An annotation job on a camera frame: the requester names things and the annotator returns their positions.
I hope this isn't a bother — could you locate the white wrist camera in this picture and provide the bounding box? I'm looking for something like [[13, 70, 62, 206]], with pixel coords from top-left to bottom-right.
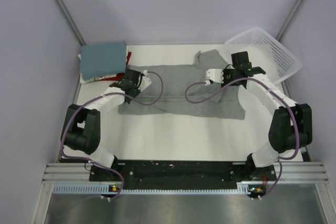
[[138, 70, 152, 92], [205, 69, 224, 87]]

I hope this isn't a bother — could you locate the left corner aluminium post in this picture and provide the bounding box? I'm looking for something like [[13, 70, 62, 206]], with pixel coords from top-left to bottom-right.
[[54, 0, 86, 46]]

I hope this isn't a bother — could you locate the right corner aluminium post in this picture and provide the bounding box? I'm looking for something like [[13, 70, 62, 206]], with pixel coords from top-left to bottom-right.
[[276, 0, 306, 41]]

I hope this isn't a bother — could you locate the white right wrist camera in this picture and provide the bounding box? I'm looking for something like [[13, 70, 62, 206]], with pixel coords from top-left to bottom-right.
[[205, 69, 224, 87]]

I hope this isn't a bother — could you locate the folded blue t-shirt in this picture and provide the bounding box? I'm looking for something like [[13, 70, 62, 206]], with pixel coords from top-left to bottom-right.
[[80, 41, 128, 81]]

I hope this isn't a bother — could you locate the white plastic basket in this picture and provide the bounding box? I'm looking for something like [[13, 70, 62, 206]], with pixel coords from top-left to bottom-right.
[[225, 27, 303, 84]]

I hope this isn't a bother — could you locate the grey t-shirt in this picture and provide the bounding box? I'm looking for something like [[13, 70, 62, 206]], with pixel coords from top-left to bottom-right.
[[118, 49, 245, 120]]

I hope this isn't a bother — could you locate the folded red t-shirt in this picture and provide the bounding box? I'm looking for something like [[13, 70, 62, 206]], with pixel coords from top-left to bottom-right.
[[102, 51, 132, 81]]

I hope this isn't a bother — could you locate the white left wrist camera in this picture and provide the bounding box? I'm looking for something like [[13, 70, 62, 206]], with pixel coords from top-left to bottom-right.
[[138, 70, 152, 92]]

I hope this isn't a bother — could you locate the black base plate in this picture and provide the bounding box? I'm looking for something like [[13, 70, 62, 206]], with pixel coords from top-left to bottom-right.
[[89, 159, 276, 190]]

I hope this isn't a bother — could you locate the slotted cable duct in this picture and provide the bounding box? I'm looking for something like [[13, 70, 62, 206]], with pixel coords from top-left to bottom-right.
[[53, 183, 265, 195]]

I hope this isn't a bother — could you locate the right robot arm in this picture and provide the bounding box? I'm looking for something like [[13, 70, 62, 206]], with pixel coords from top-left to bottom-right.
[[222, 51, 312, 180]]

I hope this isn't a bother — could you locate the corner aluminium post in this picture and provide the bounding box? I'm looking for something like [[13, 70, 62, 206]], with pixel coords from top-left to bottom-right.
[[276, 0, 306, 41], [54, 0, 86, 46]]

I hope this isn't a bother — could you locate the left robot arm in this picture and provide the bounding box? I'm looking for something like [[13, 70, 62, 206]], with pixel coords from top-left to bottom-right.
[[61, 70, 152, 180]]

